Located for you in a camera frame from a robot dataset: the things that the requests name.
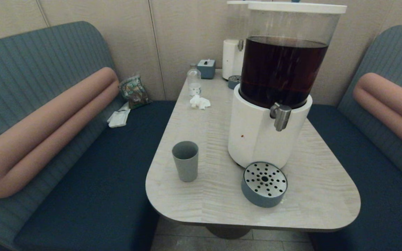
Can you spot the grey-blue plastic cup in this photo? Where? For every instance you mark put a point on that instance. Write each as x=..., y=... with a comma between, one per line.
x=185, y=167

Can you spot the large dark tea dispenser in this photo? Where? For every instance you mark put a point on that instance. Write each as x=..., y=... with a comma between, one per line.
x=257, y=139

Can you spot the metal dispenser tap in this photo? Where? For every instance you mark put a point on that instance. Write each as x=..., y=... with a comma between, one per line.
x=281, y=116

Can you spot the crumpled white tissue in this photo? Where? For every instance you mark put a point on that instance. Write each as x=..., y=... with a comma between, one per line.
x=199, y=102

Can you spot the clear plastic bottle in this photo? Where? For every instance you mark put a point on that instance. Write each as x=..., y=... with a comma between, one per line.
x=194, y=80

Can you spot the small blue drip tray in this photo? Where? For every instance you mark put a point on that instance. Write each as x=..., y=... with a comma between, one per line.
x=233, y=83

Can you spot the blue-grey tissue box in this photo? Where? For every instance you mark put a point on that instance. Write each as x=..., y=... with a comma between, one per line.
x=206, y=69

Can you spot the small white drink dispenser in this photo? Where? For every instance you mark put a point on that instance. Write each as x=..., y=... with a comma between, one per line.
x=231, y=59

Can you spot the printed snack bag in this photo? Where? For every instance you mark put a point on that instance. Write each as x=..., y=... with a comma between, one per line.
x=134, y=91

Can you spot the white napkin pack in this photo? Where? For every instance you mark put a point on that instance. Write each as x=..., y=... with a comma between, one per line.
x=119, y=118

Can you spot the blue perforated drip tray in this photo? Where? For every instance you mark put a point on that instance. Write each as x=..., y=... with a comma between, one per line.
x=263, y=195

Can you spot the blue upholstered bench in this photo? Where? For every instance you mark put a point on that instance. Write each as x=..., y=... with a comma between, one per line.
x=92, y=181
x=379, y=195

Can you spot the white dispenser lid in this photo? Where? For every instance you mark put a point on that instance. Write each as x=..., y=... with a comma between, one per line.
x=297, y=7

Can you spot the pink bolster cushion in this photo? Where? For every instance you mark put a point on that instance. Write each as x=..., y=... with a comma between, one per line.
x=389, y=104
x=40, y=136

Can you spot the round table pedestal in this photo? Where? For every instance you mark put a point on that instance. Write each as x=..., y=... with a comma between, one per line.
x=229, y=232

